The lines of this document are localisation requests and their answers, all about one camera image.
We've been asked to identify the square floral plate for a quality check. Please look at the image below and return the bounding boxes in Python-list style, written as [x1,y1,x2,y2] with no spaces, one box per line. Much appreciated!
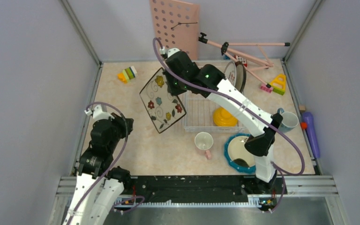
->
[139,67,187,133]

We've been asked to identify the white plate red characters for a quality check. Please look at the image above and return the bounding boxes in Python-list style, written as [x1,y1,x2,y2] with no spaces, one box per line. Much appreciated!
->
[224,61,237,86]

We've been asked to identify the dark red rimmed plate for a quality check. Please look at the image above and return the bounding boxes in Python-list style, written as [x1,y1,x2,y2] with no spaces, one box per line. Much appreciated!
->
[235,61,247,94]

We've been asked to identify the orange yellow bowl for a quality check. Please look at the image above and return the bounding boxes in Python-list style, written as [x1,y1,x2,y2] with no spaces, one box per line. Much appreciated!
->
[212,107,238,127]

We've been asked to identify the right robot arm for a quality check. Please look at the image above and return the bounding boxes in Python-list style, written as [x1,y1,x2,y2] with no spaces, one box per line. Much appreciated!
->
[162,48,282,193]

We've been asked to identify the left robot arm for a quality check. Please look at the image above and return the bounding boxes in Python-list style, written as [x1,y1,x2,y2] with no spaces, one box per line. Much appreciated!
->
[63,113,134,225]

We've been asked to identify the pink pegboard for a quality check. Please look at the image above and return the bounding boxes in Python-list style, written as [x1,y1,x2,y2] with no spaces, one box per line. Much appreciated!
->
[149,0,200,60]

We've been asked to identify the stacked colourful toy blocks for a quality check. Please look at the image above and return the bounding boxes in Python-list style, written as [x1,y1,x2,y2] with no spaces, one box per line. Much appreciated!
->
[117,66,137,83]

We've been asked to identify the red white toy block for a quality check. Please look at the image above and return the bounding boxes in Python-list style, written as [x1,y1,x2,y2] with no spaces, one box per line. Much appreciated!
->
[234,55,248,67]

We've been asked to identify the pink folding tripod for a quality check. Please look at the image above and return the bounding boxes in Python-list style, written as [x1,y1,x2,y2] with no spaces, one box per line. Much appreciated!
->
[198,32,291,89]

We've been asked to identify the pink toy block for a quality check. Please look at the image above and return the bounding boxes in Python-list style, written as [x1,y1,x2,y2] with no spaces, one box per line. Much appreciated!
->
[260,84,273,93]

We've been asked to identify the yellow green toy block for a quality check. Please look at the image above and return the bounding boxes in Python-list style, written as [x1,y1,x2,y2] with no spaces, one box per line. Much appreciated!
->
[270,74,286,96]

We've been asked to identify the blue rimmed bowl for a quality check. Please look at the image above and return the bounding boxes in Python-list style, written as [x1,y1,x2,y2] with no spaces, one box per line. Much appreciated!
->
[224,133,256,175]

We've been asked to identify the blue white mug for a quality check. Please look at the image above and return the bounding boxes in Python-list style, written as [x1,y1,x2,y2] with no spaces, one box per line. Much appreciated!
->
[277,108,299,133]

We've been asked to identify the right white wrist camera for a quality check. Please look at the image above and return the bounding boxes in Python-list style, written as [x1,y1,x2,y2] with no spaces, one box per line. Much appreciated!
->
[158,47,180,60]

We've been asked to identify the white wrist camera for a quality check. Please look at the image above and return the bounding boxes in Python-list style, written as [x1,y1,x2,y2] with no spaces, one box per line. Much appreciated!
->
[158,47,180,60]
[84,105,114,121]

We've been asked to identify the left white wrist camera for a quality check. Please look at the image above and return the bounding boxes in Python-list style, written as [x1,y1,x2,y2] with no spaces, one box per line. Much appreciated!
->
[84,105,114,121]

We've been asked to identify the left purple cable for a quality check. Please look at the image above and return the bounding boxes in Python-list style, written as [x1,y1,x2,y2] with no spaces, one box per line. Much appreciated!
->
[66,102,146,225]

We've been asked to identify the white wire dish rack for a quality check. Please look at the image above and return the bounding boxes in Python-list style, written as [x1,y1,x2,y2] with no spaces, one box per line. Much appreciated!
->
[184,63,246,133]

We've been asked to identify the white pink handled cup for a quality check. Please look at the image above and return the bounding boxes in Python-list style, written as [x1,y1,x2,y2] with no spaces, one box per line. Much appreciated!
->
[194,132,214,160]

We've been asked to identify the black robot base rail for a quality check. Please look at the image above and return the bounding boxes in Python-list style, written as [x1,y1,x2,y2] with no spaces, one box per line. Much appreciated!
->
[124,175,287,210]

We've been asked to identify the purple handled tool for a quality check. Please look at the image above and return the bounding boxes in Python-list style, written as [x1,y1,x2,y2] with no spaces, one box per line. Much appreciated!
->
[301,112,321,158]

